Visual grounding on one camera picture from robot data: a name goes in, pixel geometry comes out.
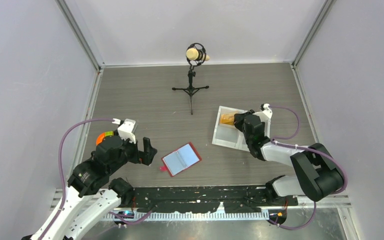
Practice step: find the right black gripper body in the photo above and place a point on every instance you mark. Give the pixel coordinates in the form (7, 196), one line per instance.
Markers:
(249, 140)

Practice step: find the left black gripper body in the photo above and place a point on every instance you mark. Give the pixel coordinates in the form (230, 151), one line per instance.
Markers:
(130, 152)

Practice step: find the orange credit card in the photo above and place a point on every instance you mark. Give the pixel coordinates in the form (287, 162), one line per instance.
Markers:
(227, 119)

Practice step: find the red card holder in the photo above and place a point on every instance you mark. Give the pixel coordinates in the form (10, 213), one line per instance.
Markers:
(180, 159)

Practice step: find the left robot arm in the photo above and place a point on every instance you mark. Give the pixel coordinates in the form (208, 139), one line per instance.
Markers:
(90, 193)

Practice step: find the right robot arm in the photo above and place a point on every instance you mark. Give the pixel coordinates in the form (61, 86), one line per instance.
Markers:
(317, 175)

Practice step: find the orange curved plastic piece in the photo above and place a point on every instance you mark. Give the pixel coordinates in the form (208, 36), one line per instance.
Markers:
(102, 136)

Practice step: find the white two-compartment tray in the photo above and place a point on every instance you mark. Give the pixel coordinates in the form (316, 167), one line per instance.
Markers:
(227, 135)

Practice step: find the black microphone tripod stand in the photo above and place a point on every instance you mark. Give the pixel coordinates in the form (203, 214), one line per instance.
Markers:
(190, 90)

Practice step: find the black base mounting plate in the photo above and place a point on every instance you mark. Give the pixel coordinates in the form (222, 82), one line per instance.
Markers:
(205, 199)

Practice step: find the beige microphone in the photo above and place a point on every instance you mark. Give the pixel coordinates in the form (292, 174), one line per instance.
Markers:
(198, 55)

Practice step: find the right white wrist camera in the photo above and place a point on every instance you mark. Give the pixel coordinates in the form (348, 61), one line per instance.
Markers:
(265, 114)

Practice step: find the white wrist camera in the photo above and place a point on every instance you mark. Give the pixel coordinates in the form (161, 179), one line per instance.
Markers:
(126, 129)
(265, 114)

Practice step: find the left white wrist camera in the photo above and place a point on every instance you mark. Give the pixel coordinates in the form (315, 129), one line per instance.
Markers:
(126, 129)

